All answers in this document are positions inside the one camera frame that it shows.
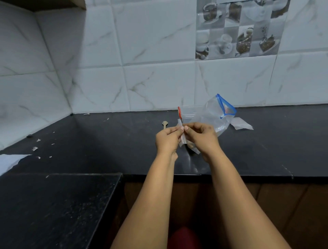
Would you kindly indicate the white paper scrap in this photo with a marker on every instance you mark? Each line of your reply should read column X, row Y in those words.
column 240, row 124

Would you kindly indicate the small wooden spoon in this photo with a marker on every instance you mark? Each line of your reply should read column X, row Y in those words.
column 164, row 124

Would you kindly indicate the person's left thumb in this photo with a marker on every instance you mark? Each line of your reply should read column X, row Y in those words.
column 177, row 134

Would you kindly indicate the person's right thumb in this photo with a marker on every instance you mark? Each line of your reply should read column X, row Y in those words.
column 188, row 132

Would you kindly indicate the person's right forearm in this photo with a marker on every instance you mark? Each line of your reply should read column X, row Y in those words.
column 240, row 202

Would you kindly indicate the clear blue-sealed zip bag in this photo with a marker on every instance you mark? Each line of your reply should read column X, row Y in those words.
column 215, row 114

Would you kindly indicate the person's left hand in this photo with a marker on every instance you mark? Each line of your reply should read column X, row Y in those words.
column 166, row 141

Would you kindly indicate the person's right hand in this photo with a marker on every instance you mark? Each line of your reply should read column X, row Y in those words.
column 203, row 139

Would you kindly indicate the white paper sheet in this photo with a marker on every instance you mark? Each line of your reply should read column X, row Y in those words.
column 10, row 161

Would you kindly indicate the clear red-sealed zip bag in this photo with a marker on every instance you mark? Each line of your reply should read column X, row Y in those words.
column 186, row 115

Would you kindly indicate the scattered white peel scraps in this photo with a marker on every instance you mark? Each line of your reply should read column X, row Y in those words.
column 38, row 146

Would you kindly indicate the person's left forearm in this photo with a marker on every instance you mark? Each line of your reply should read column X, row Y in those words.
column 147, row 202

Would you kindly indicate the person's red clothing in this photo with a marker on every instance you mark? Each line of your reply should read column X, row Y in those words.
column 184, row 239

